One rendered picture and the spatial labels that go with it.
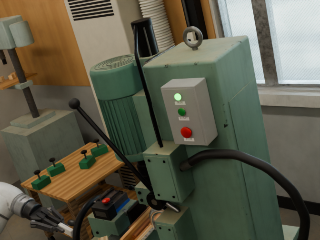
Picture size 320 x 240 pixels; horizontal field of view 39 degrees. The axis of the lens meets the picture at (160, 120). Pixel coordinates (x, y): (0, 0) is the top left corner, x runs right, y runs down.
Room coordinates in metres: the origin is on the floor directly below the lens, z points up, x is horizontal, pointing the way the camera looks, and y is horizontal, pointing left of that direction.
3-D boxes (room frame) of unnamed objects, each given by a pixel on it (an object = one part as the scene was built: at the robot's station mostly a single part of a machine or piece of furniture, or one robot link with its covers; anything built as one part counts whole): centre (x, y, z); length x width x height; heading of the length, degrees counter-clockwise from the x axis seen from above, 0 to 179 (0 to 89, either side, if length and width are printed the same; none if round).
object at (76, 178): (2.88, 0.63, 0.32); 0.66 x 0.57 x 0.64; 133
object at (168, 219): (1.13, 0.04, 1.02); 0.09 x 0.07 x 0.12; 142
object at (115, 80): (1.37, 0.09, 1.35); 0.18 x 0.18 x 0.31
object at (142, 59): (1.28, -0.02, 1.54); 0.08 x 0.08 x 0.17; 52
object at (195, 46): (1.19, -0.14, 1.55); 0.06 x 0.02 x 0.07; 52
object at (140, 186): (1.36, 0.07, 1.03); 0.14 x 0.07 x 0.09; 52
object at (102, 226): (1.46, 0.26, 0.91); 0.15 x 0.14 x 0.09; 142
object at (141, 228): (1.37, 0.11, 0.92); 0.23 x 0.02 x 0.04; 142
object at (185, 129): (1.03, -0.05, 1.36); 0.03 x 0.01 x 0.03; 52
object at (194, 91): (1.06, -0.08, 1.40); 0.10 x 0.06 x 0.16; 52
